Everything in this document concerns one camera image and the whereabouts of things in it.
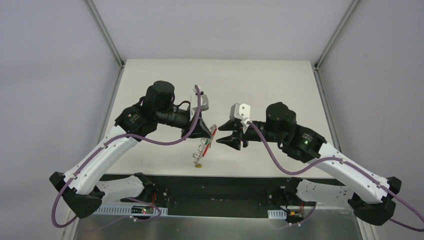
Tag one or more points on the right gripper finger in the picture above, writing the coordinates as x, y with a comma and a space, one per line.
230, 125
233, 141

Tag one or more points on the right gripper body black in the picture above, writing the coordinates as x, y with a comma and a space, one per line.
241, 133

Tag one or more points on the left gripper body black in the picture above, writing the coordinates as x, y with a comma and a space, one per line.
192, 123

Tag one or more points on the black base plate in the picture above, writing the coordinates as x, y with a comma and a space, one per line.
213, 196

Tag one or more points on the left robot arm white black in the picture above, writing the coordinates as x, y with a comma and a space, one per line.
82, 187

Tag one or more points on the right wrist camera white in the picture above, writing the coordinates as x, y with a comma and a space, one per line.
241, 112

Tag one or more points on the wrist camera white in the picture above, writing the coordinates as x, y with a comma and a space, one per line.
198, 101
241, 112

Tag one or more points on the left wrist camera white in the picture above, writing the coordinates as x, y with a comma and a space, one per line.
198, 101

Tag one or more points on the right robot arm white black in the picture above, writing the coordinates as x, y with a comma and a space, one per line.
368, 195

